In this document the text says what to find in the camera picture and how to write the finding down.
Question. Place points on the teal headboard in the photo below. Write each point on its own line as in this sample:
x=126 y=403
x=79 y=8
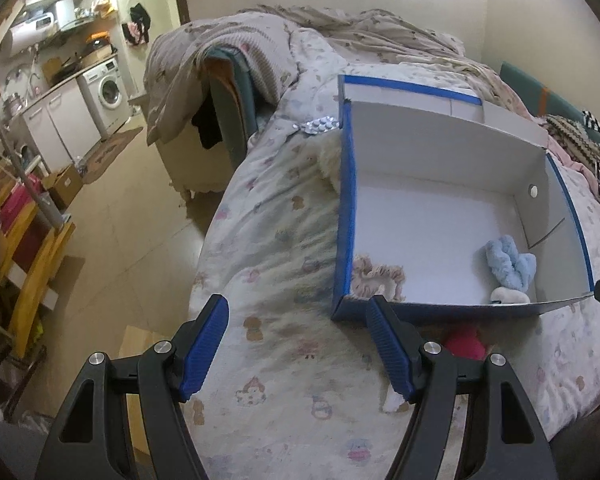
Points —
x=522 y=85

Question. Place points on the teal cloth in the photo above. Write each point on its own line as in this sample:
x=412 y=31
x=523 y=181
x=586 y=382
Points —
x=242 y=100

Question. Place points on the red plush item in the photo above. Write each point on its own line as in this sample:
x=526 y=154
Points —
x=462 y=342

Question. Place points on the light blue fluffy sock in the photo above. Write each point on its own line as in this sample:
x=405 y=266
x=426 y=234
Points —
x=511 y=262

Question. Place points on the small white soft item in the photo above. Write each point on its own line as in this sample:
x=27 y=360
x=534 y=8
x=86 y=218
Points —
x=510 y=295

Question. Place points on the blue and white cardboard box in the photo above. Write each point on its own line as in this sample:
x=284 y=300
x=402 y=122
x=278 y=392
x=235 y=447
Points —
x=430 y=210

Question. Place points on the white washing machine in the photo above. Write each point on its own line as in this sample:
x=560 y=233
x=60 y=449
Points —
x=107 y=92

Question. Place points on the knitted patterned blanket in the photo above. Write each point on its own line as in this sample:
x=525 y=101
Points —
x=570 y=135

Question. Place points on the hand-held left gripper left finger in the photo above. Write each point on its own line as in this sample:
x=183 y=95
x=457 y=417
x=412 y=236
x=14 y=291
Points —
x=202 y=345

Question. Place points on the white fluffy plush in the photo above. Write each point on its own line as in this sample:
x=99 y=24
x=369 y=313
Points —
x=330 y=160

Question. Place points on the yellow wooden rack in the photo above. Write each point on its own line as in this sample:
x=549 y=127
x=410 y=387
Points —
x=35 y=265

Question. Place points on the white kitchen cabinet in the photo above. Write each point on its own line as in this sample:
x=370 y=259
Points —
x=60 y=120

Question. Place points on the white cylindrical tank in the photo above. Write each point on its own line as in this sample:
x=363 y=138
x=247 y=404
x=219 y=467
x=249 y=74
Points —
x=65 y=10

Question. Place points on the grey metal pole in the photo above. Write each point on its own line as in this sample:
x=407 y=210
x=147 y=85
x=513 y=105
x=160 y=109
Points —
x=30 y=180

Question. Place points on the white water heater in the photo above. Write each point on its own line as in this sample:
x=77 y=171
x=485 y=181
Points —
x=30 y=35

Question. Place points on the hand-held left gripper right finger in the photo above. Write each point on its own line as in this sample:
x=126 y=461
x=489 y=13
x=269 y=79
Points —
x=387 y=340

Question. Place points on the brown cardboard box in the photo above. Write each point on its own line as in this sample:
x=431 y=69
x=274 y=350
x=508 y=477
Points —
x=65 y=185

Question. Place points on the hanging dark and pink clothes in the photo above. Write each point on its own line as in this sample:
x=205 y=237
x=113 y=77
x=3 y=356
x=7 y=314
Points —
x=137 y=22

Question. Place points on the brown floor rug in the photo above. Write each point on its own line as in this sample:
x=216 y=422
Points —
x=110 y=152

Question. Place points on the pink blanket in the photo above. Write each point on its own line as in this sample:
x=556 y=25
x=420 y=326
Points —
x=510 y=95

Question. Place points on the silver pill blister pack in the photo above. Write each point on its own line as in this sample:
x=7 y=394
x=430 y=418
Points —
x=320 y=124

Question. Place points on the beige printed duvet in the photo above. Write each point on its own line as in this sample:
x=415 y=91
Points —
x=220 y=40

